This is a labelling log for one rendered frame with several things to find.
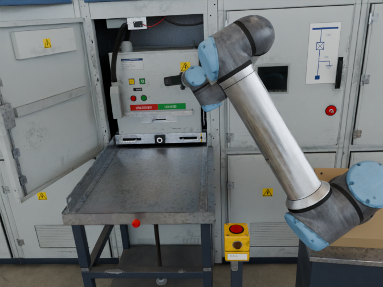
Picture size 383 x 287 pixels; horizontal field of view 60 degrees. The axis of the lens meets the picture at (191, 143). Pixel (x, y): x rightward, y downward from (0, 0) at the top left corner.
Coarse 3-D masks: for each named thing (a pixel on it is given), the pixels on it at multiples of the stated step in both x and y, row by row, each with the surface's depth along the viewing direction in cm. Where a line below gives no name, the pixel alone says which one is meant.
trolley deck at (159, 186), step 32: (128, 160) 182; (160, 160) 180; (192, 160) 178; (96, 192) 150; (128, 192) 149; (160, 192) 147; (192, 192) 146; (64, 224) 137; (96, 224) 136; (128, 224) 135
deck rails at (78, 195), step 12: (108, 144) 188; (108, 156) 187; (204, 156) 181; (96, 168) 167; (204, 168) 167; (84, 180) 151; (96, 180) 161; (204, 180) 155; (72, 192) 138; (84, 192) 150; (204, 192) 145; (72, 204) 138; (204, 204) 136
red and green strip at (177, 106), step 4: (144, 104) 191; (148, 104) 191; (152, 104) 191; (156, 104) 191; (160, 104) 191; (164, 104) 191; (168, 104) 191; (172, 104) 190; (176, 104) 190; (180, 104) 190; (184, 104) 190; (132, 108) 193; (136, 108) 192; (140, 108) 192; (144, 108) 192; (148, 108) 192; (152, 108) 192; (156, 108) 192; (160, 108) 192; (164, 108) 192; (168, 108) 191; (172, 108) 191; (176, 108) 191; (180, 108) 191; (184, 108) 191
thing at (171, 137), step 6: (192, 132) 196; (198, 132) 195; (204, 132) 195; (126, 138) 198; (132, 138) 198; (138, 138) 198; (144, 138) 198; (150, 138) 198; (168, 138) 197; (174, 138) 197; (180, 138) 197; (186, 138) 196; (192, 138) 196; (204, 138) 196
